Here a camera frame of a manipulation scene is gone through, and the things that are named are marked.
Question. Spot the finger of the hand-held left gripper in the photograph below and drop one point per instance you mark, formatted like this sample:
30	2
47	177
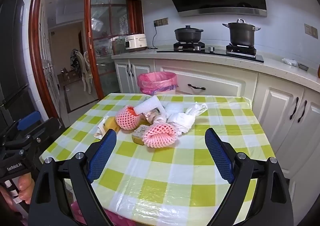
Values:
51	127
30	118

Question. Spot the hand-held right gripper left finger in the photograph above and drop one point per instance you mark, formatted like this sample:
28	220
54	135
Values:
102	155

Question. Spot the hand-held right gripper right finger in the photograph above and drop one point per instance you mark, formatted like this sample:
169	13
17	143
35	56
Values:
220	155

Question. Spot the white tissue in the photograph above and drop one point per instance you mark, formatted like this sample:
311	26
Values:
100	130
182	122

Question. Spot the trash bin with pink bag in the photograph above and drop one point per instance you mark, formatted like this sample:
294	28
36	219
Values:
157	82

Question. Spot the person's left hand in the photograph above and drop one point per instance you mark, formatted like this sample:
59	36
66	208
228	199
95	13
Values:
25	186

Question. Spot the yellow fruit peel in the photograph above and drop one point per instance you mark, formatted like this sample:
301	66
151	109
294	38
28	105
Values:
112	123

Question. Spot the yellow green sponge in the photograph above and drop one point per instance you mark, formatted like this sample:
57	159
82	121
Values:
138	135

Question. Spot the green checked tablecloth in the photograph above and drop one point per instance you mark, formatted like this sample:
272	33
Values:
175	178

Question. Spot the white plastic bag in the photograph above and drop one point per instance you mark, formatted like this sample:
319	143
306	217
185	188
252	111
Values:
197	110

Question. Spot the dark refrigerator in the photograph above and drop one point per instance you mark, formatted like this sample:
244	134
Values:
12	65

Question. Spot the pink plastic item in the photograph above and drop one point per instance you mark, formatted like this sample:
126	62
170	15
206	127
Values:
115	217

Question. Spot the beige plastic packaging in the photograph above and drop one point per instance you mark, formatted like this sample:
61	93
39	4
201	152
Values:
153	117

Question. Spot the clear plastic bag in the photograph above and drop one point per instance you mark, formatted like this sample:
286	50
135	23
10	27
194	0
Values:
173	107

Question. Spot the white foam sheet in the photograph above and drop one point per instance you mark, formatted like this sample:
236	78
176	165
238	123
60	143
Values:
148	105

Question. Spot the cream dining chair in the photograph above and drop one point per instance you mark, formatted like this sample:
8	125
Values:
83	65

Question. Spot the white kitchen base cabinet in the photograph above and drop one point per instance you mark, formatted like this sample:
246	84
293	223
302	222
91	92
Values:
275	95

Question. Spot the black gas stove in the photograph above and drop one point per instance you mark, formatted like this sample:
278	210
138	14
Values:
215	52

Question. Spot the white packet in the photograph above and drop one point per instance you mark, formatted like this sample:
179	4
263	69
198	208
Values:
289	61

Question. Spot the white rice cooker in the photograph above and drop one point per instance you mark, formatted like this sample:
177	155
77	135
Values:
135	42

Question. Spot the grey stockpot with lid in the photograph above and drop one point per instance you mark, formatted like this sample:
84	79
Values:
240	34

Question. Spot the glass sliding door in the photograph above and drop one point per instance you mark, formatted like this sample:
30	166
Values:
107	15

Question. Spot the black casserole pot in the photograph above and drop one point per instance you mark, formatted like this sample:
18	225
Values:
188	34

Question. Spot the red wooden door frame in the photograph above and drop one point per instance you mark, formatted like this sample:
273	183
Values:
35	40

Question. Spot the brass wall socket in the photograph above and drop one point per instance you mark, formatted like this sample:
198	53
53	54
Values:
311	30
161	22

